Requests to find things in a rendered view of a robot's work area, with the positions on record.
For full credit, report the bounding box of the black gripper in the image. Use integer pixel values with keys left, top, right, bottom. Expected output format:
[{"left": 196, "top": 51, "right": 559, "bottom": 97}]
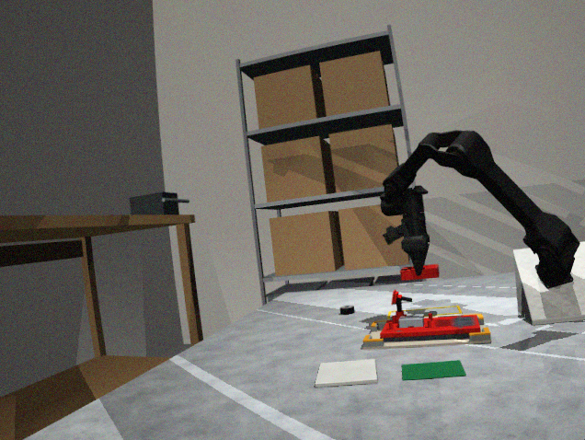
[{"left": 401, "top": 213, "right": 430, "bottom": 275}]

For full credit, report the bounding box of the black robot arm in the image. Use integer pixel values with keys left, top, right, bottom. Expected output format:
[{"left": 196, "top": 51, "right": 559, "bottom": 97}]
[{"left": 380, "top": 130, "right": 580, "bottom": 289}]

